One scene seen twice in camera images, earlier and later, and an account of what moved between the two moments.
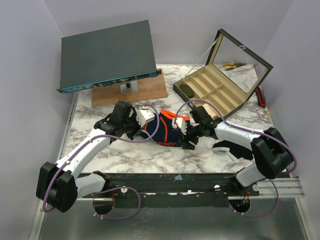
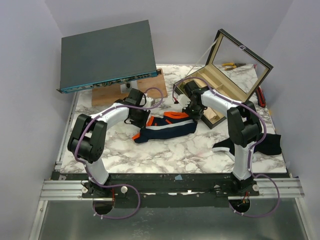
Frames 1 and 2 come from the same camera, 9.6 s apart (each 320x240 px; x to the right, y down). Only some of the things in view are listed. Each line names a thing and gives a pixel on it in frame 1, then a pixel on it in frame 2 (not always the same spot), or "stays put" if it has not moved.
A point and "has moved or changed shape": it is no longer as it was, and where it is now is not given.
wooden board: (150, 88) stays put
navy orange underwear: (165, 134) has moved or changed shape
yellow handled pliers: (233, 65) stays put
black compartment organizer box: (232, 70) stays put
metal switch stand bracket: (129, 86) stays put
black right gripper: (189, 135) → (194, 112)
